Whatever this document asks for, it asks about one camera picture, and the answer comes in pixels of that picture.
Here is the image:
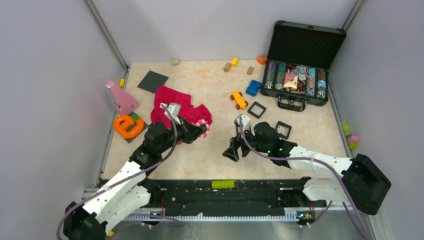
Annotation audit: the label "playing card box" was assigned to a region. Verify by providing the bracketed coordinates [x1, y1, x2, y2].
[283, 72, 299, 91]

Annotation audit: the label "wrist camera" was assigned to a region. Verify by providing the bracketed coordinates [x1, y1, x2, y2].
[234, 114, 251, 135]
[159, 102, 181, 125]

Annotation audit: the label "orange object behind case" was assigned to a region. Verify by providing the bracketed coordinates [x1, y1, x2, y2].
[256, 55, 268, 65]

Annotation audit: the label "pink plastic piece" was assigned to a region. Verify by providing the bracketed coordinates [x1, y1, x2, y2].
[105, 81, 140, 115]

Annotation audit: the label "black square frame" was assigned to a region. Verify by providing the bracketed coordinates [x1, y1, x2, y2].
[247, 101, 267, 119]
[275, 121, 292, 140]

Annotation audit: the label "blue toy car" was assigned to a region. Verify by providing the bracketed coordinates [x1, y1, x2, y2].
[245, 79, 262, 97]

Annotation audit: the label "orange plastic toy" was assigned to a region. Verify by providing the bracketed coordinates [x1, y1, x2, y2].
[113, 113, 145, 140]

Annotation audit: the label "black poker chip case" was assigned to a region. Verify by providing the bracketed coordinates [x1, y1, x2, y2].
[260, 20, 347, 112]

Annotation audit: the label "small yellow block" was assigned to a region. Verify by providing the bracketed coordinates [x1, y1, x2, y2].
[118, 78, 125, 89]

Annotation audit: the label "pink flower brooch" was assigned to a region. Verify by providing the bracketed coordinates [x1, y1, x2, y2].
[195, 119, 210, 138]

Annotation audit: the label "purple cable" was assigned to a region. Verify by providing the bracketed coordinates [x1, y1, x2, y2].
[238, 117, 374, 240]
[56, 105, 182, 240]

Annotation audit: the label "dark grey building baseplate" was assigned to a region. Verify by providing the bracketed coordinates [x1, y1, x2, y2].
[137, 70, 169, 94]

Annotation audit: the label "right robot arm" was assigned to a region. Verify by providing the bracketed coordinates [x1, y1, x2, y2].
[222, 121, 392, 215]

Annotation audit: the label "white silver brooch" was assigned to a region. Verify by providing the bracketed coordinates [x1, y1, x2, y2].
[277, 125, 289, 135]

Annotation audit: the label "green pink toy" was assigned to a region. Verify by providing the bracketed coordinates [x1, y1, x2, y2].
[341, 121, 361, 150]

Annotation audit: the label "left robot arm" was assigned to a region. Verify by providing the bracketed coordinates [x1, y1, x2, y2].
[56, 117, 208, 240]

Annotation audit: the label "yellow toy car red wheels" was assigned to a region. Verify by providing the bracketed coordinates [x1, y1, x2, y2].
[229, 91, 249, 110]

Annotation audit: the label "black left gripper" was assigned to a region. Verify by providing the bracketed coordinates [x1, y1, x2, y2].
[157, 115, 206, 154]

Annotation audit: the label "magenta garment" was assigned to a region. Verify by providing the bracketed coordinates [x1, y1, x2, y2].
[150, 85, 213, 138]

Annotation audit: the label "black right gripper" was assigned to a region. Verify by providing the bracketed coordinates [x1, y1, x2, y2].
[222, 125, 270, 162]

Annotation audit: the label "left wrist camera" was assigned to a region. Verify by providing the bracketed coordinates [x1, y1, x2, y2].
[159, 102, 181, 125]

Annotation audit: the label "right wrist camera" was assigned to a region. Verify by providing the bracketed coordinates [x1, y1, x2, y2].
[234, 114, 251, 135]

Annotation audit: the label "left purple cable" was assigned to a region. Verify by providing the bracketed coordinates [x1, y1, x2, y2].
[56, 105, 182, 240]

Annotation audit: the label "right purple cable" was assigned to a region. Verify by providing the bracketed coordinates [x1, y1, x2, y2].
[238, 117, 374, 240]

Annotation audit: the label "green flat brick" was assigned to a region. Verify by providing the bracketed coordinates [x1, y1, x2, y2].
[211, 180, 236, 190]

